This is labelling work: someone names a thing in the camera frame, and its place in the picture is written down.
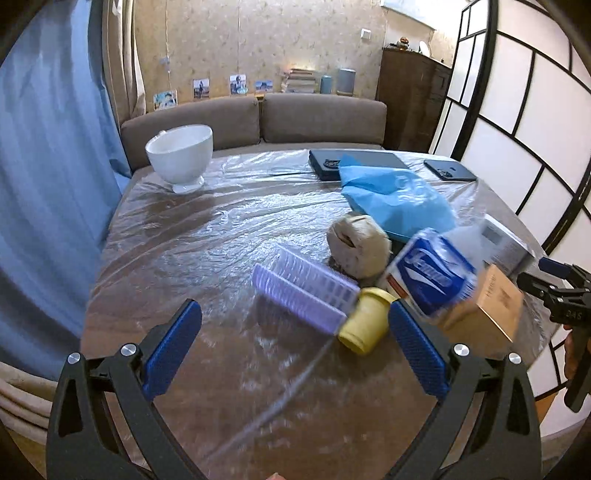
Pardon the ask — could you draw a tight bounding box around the beige ribbed cushion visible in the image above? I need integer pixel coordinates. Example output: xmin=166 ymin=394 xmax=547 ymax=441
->
xmin=0 ymin=361 xmax=58 ymax=462

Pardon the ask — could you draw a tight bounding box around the blue curtain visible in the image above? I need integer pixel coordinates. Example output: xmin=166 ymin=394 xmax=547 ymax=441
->
xmin=0 ymin=0 xmax=132 ymax=384

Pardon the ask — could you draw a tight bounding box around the brown cardboard box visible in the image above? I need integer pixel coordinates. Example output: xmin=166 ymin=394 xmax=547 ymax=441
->
xmin=434 ymin=264 xmax=525 ymax=358

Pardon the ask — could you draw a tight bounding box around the black framed folding screen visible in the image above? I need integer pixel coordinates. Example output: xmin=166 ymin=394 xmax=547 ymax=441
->
xmin=427 ymin=0 xmax=591 ymax=439

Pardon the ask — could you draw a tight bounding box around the yellow plastic cup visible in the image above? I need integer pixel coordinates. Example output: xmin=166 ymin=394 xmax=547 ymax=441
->
xmin=337 ymin=287 xmax=397 ymax=355

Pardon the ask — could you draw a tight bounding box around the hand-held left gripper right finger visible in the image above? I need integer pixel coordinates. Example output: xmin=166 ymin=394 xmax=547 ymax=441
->
xmin=388 ymin=299 xmax=542 ymax=480

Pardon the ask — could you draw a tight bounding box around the brown sofa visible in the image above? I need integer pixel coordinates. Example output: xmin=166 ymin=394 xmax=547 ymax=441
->
xmin=120 ymin=92 xmax=387 ymax=171

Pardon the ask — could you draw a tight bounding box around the dark wooden cabinet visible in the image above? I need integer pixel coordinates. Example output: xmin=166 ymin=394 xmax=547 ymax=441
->
xmin=376 ymin=47 xmax=453 ymax=153

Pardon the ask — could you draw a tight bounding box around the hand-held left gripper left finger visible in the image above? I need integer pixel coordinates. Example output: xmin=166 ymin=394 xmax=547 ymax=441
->
xmin=46 ymin=298 xmax=204 ymax=480

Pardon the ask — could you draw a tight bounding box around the stack of books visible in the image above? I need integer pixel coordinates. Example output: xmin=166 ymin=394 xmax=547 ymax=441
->
xmin=279 ymin=68 xmax=319 ymax=94

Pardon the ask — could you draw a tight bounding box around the purple ribbed plastic tray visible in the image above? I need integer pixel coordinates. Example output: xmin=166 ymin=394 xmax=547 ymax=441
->
xmin=252 ymin=244 xmax=361 ymax=335

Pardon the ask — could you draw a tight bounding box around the wall picture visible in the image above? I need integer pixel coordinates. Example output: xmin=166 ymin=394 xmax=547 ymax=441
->
xmin=381 ymin=0 xmax=437 ymax=31

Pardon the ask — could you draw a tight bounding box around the white footed bowl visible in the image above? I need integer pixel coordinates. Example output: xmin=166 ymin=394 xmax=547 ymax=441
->
xmin=145 ymin=124 xmax=214 ymax=193

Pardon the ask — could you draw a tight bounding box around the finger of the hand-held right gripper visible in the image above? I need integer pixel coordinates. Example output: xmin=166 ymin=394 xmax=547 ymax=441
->
xmin=516 ymin=272 xmax=557 ymax=300
xmin=538 ymin=257 xmax=591 ymax=283

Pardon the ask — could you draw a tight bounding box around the black tablet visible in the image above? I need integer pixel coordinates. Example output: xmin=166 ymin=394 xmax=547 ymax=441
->
xmin=424 ymin=159 xmax=477 ymax=182

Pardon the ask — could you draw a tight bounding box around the beige curtain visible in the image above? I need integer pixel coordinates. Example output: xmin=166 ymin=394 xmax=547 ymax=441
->
xmin=104 ymin=0 xmax=148 ymax=125

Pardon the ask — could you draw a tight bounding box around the black laptop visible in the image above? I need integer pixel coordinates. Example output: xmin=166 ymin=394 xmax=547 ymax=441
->
xmin=308 ymin=148 xmax=411 ymax=182

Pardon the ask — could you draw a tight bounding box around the person's right hand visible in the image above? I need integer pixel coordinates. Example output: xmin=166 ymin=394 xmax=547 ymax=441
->
xmin=563 ymin=330 xmax=583 ymax=384

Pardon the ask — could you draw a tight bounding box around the blue tissue packet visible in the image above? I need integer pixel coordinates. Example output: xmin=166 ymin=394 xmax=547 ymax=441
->
xmin=376 ymin=227 xmax=478 ymax=319

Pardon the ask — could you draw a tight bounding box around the blue plastic drawstring bag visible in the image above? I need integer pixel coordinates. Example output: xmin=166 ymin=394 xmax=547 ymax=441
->
xmin=338 ymin=154 xmax=458 ymax=241

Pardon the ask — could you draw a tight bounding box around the white box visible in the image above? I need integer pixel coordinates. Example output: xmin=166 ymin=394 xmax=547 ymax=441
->
xmin=462 ymin=215 xmax=536 ymax=278

